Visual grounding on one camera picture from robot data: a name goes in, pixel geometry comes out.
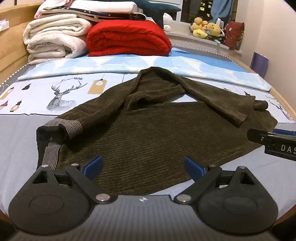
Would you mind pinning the teal shark plush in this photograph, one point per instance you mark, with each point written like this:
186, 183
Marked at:
159, 8

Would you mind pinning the red folded blanket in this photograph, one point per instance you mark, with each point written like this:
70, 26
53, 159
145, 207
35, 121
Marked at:
127, 39

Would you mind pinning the yellow plush duck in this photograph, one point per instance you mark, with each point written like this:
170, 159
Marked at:
199, 27

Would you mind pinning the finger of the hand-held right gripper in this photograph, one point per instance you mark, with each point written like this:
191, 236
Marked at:
256, 135

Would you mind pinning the light blue patterned blanket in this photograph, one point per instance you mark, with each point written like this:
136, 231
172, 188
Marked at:
97, 63

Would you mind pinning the yellow plush bear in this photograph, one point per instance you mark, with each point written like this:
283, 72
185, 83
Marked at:
214, 29

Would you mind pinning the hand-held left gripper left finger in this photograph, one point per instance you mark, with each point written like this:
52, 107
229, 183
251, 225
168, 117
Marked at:
93, 165

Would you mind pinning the white folded quilt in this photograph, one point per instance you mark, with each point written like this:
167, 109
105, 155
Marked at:
99, 4

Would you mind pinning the wooden headboard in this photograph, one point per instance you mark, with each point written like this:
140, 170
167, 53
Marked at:
12, 46

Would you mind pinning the pink folded blanket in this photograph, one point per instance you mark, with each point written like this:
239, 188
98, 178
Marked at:
53, 11

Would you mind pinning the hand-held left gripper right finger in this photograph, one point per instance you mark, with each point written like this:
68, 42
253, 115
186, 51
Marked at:
193, 166

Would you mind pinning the dark olive knit sweater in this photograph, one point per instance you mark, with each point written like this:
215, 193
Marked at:
143, 139

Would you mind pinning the purple box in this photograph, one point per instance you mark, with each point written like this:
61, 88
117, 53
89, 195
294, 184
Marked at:
260, 64

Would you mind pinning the red cushion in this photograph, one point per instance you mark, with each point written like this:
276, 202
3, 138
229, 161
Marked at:
234, 34

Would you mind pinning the white folded duvet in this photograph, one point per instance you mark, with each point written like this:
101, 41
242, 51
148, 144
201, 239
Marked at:
53, 39

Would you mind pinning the white windowsill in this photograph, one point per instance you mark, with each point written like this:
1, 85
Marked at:
185, 37

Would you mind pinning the window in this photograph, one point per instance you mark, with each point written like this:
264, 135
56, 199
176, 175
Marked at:
196, 10

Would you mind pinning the white plush toy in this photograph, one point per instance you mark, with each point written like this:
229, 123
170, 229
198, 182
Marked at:
168, 22

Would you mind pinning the blue curtain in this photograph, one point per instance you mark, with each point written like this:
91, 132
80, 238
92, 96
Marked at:
223, 9

